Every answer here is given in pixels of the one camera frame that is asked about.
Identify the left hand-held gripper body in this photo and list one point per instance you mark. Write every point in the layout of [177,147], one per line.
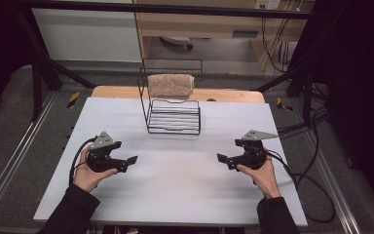
[99,161]

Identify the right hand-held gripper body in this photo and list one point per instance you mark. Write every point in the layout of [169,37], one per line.
[254,157]

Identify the beige towel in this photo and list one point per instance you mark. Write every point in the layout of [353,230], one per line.
[170,85]

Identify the person's left hand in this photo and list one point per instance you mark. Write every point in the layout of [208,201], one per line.
[86,178]

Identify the person's right hand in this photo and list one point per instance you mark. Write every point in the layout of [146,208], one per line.
[266,180]

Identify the white table sheet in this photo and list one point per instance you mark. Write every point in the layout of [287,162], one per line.
[175,188]

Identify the yellow black floor tape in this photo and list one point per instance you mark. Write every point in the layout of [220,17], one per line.
[284,105]
[73,100]

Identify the wooden table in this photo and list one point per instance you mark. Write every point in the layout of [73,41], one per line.
[233,96]

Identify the white cabinet panel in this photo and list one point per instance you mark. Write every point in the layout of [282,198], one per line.
[87,35]

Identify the black curtain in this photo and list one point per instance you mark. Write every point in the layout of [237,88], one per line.
[357,81]
[0,48]

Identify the white object under desk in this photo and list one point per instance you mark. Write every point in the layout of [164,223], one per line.
[175,40]

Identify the light wooden desk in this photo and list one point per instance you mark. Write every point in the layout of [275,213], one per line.
[207,24]

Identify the aluminium floor rail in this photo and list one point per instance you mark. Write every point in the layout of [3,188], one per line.
[334,188]
[16,152]

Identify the white wall socket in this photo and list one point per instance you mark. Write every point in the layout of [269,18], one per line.
[268,4]

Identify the black metal frame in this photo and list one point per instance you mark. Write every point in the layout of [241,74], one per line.
[175,8]

